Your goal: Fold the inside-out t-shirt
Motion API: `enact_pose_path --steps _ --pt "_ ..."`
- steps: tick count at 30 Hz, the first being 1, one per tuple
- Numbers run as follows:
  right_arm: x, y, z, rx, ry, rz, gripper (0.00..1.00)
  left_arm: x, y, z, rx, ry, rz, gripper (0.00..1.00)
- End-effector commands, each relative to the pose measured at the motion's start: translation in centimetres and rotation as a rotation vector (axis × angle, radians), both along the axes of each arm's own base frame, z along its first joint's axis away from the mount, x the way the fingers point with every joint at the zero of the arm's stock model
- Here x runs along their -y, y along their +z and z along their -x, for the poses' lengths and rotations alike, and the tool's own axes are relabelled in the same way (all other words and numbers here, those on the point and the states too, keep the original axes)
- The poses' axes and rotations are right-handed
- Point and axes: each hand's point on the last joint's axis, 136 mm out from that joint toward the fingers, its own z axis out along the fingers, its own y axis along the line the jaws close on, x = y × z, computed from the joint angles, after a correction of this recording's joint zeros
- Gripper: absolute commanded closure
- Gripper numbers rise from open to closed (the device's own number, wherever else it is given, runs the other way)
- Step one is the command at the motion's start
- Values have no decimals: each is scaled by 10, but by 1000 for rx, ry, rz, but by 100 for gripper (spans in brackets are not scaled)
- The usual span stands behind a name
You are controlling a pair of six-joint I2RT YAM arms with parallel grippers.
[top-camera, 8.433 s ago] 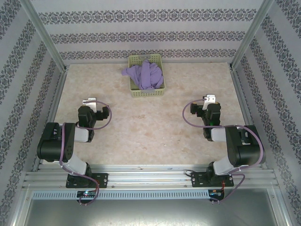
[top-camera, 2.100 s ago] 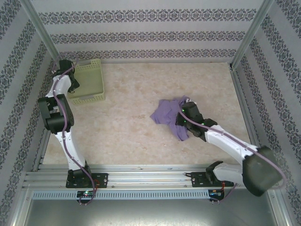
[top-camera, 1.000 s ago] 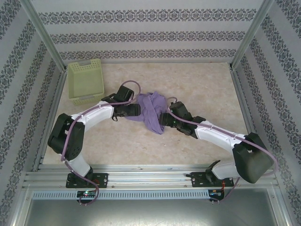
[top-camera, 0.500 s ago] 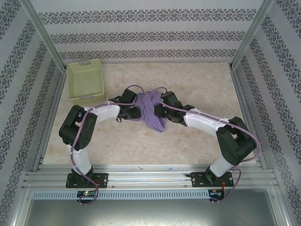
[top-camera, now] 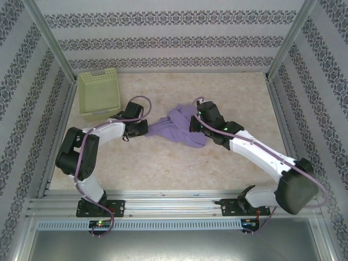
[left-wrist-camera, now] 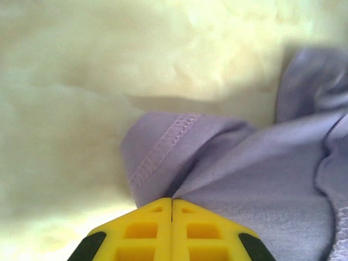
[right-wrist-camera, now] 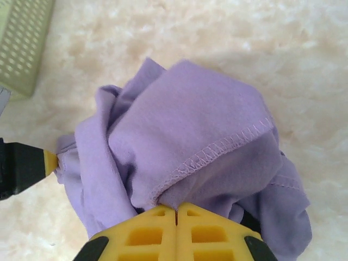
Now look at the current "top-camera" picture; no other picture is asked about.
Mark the grey metal panel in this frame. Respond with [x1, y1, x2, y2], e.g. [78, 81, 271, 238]
[16, 229, 334, 261]

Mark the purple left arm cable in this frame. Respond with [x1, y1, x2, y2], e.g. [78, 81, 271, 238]
[73, 96, 152, 239]

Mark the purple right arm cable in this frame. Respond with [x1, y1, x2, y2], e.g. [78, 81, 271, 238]
[192, 96, 328, 237]

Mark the aluminium frame post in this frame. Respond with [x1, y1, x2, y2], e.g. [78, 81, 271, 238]
[265, 0, 319, 82]
[23, 0, 78, 82]

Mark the purple t-shirt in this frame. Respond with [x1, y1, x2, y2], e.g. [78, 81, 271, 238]
[145, 102, 209, 149]

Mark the white slotted cable duct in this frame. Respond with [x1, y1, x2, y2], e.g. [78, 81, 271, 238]
[36, 219, 243, 231]

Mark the aluminium mounting rail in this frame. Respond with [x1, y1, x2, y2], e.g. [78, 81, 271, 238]
[27, 190, 320, 218]

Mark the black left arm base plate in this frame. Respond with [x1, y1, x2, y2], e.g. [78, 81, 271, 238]
[76, 200, 126, 218]

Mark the green perforated plastic basket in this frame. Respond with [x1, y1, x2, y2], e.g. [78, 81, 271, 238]
[78, 67, 122, 122]

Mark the aluminium side rail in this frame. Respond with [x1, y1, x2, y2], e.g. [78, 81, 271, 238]
[265, 77, 308, 195]
[36, 80, 79, 198]

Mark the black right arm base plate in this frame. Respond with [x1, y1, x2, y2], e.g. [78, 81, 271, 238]
[220, 198, 271, 218]

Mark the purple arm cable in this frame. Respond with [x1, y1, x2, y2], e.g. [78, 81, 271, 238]
[192, 96, 328, 237]
[73, 96, 152, 239]

